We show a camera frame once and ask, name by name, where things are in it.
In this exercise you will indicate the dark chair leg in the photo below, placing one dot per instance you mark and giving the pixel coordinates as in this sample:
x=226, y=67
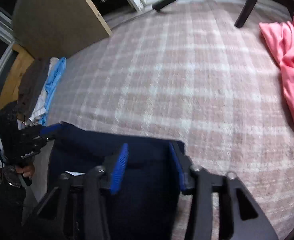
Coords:
x=249, y=2

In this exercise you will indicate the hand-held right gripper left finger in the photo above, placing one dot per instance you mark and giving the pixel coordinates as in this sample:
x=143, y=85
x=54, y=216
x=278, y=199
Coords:
x=119, y=165

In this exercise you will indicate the light blue cloth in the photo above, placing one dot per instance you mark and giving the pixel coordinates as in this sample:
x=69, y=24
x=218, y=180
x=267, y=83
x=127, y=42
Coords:
x=53, y=80

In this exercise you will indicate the pink plaid rug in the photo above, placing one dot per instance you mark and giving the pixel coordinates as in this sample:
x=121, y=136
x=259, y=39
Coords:
x=186, y=92

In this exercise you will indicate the person's left hand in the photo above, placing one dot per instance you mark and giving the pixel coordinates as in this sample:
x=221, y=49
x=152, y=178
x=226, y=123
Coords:
x=27, y=171

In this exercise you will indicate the navy blue garment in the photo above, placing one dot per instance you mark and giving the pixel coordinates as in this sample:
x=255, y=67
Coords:
x=147, y=180

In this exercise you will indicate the pink garment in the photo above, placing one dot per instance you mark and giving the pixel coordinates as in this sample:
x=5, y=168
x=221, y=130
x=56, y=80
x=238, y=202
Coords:
x=291, y=62

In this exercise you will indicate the black inline adapter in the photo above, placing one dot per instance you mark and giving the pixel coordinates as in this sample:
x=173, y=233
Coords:
x=165, y=1

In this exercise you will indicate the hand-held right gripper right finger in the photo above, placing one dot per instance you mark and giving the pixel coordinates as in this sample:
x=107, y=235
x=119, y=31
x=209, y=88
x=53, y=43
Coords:
x=176, y=165

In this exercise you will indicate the pine wood board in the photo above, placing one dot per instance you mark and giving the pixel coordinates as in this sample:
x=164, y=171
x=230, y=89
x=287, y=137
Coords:
x=14, y=77

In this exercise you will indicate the white cloth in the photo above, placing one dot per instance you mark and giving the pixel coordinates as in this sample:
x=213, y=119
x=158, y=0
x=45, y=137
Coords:
x=40, y=102

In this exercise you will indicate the person's left forearm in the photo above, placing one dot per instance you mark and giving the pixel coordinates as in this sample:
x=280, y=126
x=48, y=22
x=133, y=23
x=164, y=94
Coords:
x=7, y=205

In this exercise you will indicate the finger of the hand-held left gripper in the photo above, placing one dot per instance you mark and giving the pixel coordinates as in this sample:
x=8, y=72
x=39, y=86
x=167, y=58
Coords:
x=50, y=130

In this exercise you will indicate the light plywood panel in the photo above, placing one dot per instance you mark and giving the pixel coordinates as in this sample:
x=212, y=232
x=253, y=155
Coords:
x=57, y=17

